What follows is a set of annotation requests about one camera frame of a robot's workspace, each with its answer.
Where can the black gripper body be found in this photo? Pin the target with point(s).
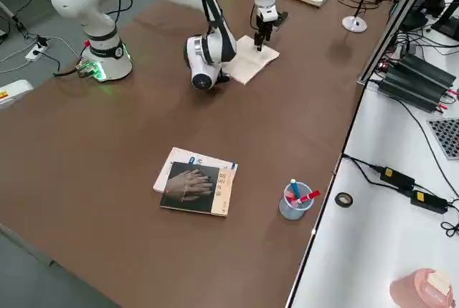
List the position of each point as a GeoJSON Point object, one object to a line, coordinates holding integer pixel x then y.
{"type": "Point", "coordinates": [264, 27]}
{"type": "Point", "coordinates": [223, 76]}

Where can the red marker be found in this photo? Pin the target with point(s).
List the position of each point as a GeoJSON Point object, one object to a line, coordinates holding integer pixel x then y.
{"type": "Point", "coordinates": [308, 197]}

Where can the white and blue book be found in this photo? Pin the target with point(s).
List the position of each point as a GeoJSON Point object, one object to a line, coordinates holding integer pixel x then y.
{"type": "Point", "coordinates": [179, 155]}

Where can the dark hands cover book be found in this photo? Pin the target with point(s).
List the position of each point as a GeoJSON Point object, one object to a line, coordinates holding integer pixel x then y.
{"type": "Point", "coordinates": [190, 189]}

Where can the circuit board red light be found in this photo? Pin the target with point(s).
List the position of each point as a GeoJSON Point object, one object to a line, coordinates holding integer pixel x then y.
{"type": "Point", "coordinates": [383, 66]}

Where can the blue pen white tip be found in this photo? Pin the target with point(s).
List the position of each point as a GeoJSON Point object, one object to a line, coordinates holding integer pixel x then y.
{"type": "Point", "coordinates": [294, 187]}

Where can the pink pen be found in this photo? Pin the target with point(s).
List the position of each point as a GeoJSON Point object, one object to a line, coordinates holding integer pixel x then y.
{"type": "Point", "coordinates": [292, 202]}

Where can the clear plastic pen cup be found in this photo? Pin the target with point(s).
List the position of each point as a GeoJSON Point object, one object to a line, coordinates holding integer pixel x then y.
{"type": "Point", "coordinates": [294, 213]}

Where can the black finned power supply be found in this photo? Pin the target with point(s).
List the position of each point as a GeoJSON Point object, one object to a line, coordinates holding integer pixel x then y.
{"type": "Point", "coordinates": [416, 82]}

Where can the black tape roll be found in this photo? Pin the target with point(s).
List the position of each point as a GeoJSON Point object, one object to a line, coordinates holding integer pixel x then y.
{"type": "Point", "coordinates": [338, 200]}

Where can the white power strip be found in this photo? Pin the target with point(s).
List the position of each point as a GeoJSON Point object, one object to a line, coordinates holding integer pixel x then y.
{"type": "Point", "coordinates": [36, 53]}

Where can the black power adapter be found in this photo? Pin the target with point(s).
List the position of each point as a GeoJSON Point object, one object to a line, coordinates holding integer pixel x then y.
{"type": "Point", "coordinates": [396, 177]}

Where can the checkered calibration board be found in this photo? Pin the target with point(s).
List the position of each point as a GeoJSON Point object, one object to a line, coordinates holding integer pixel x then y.
{"type": "Point", "coordinates": [446, 139]}

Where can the white control box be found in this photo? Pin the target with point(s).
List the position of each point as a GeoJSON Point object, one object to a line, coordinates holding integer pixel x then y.
{"type": "Point", "coordinates": [14, 94]}

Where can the black adapter yellow label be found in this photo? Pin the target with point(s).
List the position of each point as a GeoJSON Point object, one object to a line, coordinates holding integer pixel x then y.
{"type": "Point", "coordinates": [430, 202]}

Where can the pink container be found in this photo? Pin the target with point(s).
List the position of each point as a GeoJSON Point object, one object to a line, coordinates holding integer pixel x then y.
{"type": "Point", "coordinates": [412, 290]}

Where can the aluminium divider post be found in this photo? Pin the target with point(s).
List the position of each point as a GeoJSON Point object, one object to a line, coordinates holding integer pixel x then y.
{"type": "Point", "coordinates": [394, 24]}

